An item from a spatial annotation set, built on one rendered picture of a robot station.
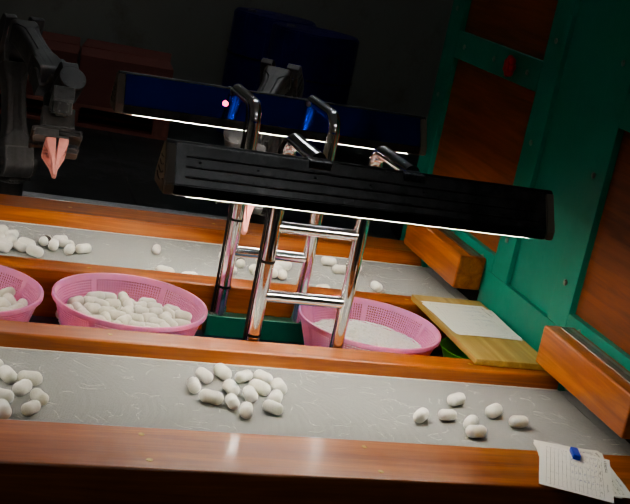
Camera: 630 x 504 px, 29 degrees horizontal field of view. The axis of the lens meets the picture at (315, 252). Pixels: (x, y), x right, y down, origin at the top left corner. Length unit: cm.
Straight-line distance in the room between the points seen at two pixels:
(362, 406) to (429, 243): 76
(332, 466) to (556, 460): 37
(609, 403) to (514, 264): 53
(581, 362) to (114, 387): 75
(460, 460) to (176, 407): 41
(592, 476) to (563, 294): 49
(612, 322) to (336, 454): 62
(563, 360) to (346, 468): 56
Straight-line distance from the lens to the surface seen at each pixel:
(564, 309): 219
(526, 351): 223
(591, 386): 198
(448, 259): 250
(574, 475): 179
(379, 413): 189
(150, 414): 174
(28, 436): 157
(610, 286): 209
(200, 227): 262
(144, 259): 242
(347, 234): 200
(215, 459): 158
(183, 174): 171
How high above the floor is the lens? 145
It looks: 15 degrees down
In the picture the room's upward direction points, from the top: 12 degrees clockwise
